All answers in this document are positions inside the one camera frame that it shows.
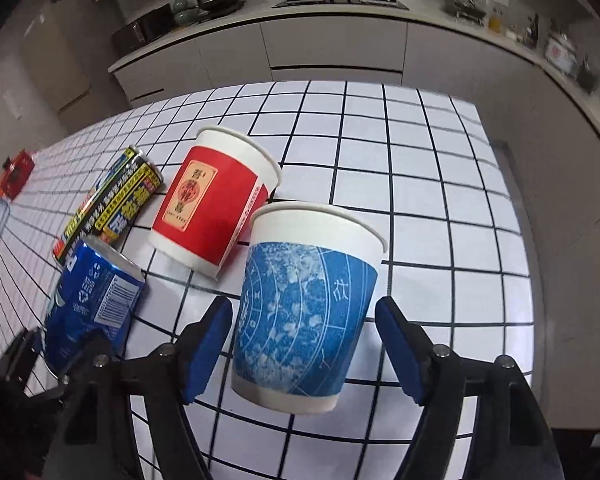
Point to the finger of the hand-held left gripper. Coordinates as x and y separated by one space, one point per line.
22 355

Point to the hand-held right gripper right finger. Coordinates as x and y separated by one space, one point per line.
402 350

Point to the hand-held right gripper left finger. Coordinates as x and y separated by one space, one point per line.
205 355

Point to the blue soda can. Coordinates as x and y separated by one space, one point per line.
85 300

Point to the blue paper cup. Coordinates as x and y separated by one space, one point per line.
305 310

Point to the red paper cup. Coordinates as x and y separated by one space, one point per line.
205 205

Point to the black yellow spray can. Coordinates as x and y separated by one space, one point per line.
115 200

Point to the small red box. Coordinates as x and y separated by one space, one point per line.
15 175

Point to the grey refrigerator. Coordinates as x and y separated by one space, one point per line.
57 57

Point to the kitchen counter with cabinets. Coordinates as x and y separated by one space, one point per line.
330 42

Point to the black utensil holder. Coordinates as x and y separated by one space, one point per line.
588 76

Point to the black countertop oven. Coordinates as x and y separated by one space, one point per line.
145 27

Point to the white rice cooker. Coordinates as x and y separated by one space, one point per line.
561 55

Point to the yellow liquid bottle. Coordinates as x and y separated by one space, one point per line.
495 20

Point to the dark glass bottle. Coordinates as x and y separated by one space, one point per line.
533 32

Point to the green teapot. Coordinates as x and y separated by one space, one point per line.
184 11

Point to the black gas stove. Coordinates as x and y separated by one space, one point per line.
340 1

